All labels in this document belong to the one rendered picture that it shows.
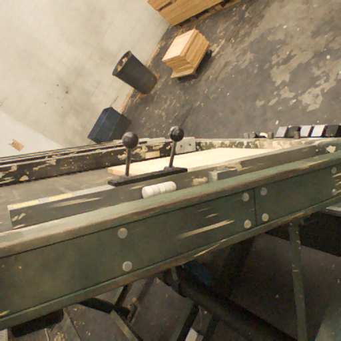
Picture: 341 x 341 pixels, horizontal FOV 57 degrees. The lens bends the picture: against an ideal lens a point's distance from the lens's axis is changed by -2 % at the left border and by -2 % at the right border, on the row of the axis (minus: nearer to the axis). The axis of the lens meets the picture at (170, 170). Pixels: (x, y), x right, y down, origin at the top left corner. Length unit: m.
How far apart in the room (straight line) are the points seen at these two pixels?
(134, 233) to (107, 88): 6.07
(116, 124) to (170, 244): 4.95
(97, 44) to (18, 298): 6.25
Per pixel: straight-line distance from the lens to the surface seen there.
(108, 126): 5.38
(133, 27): 6.92
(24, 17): 6.43
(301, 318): 1.05
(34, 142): 4.79
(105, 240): 0.47
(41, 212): 0.69
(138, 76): 5.54
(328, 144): 1.16
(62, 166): 1.41
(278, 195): 0.67
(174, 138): 0.75
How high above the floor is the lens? 1.75
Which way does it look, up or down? 29 degrees down
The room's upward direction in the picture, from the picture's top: 57 degrees counter-clockwise
